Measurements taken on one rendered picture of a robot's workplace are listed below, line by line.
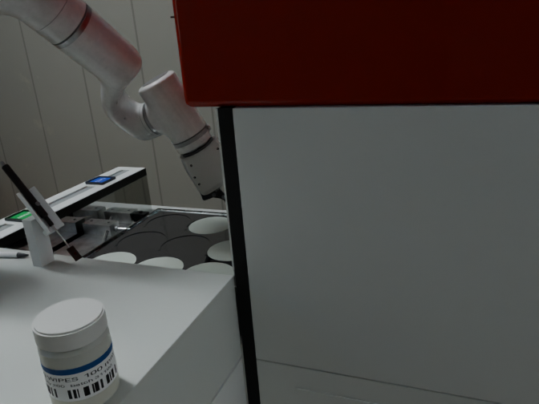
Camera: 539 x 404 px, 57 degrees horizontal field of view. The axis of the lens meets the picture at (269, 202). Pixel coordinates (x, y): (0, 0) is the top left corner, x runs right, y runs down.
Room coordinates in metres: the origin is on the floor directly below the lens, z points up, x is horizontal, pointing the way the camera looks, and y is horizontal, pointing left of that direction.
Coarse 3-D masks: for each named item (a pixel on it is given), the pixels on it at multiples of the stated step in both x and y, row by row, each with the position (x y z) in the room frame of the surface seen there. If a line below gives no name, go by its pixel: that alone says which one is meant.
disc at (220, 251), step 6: (228, 240) 0.96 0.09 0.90; (216, 246) 0.94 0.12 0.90; (222, 246) 0.94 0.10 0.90; (228, 246) 0.94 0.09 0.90; (210, 252) 0.91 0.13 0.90; (216, 252) 0.91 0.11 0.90; (222, 252) 0.91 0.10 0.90; (228, 252) 0.90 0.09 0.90; (216, 258) 0.88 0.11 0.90; (222, 258) 0.88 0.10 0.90; (228, 258) 0.88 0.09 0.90
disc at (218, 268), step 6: (204, 264) 0.86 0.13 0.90; (210, 264) 0.86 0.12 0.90; (216, 264) 0.86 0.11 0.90; (222, 264) 0.86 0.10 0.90; (192, 270) 0.84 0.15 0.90; (198, 270) 0.84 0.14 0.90; (204, 270) 0.84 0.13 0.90; (210, 270) 0.83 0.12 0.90; (216, 270) 0.83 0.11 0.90; (222, 270) 0.83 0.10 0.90; (228, 270) 0.83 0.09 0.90
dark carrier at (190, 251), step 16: (144, 224) 1.09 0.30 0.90; (160, 224) 1.09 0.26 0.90; (176, 224) 1.08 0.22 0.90; (128, 240) 1.01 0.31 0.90; (144, 240) 1.00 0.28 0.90; (160, 240) 0.99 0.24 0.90; (176, 240) 0.99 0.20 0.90; (192, 240) 0.98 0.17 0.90; (208, 240) 0.97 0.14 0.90; (224, 240) 0.97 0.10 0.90; (96, 256) 0.94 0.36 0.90; (144, 256) 0.92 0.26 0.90; (160, 256) 0.91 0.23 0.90; (176, 256) 0.91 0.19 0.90; (192, 256) 0.90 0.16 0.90; (208, 256) 0.90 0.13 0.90
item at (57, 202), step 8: (120, 168) 1.40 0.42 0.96; (128, 168) 1.39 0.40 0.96; (136, 168) 1.39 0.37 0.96; (96, 176) 1.33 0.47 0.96; (120, 176) 1.31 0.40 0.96; (80, 184) 1.26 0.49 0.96; (88, 184) 1.26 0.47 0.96; (96, 184) 1.25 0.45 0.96; (104, 184) 1.25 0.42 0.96; (64, 192) 1.20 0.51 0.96; (72, 192) 1.20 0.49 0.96; (80, 192) 1.21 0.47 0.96; (88, 192) 1.19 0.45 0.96; (48, 200) 1.15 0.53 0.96; (56, 200) 1.15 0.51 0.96; (64, 200) 1.15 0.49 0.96; (72, 200) 1.13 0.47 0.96; (56, 208) 1.08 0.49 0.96; (0, 224) 1.00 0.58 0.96; (8, 224) 1.00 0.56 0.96; (16, 224) 0.99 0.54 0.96; (0, 232) 0.95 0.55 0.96; (8, 232) 0.95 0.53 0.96
